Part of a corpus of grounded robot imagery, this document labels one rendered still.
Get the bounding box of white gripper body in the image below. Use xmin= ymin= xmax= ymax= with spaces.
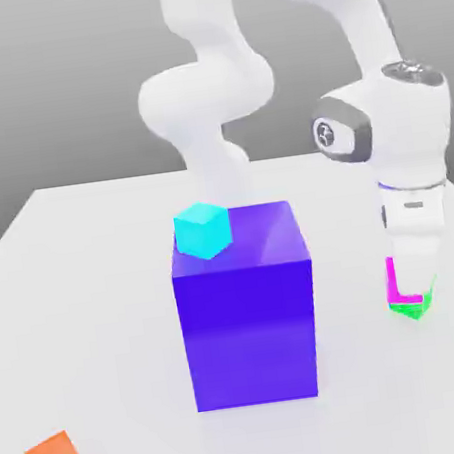
xmin=386 ymin=222 xmax=453 ymax=299

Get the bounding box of small magenta cube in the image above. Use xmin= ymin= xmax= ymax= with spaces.
xmin=381 ymin=252 xmax=426 ymax=310

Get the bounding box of small green cube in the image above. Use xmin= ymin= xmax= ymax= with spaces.
xmin=384 ymin=273 xmax=445 ymax=326

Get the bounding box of small cyan cube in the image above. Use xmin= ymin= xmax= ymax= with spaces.
xmin=170 ymin=198 xmax=237 ymax=266

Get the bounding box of large purple box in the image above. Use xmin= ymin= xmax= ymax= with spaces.
xmin=163 ymin=197 xmax=331 ymax=415

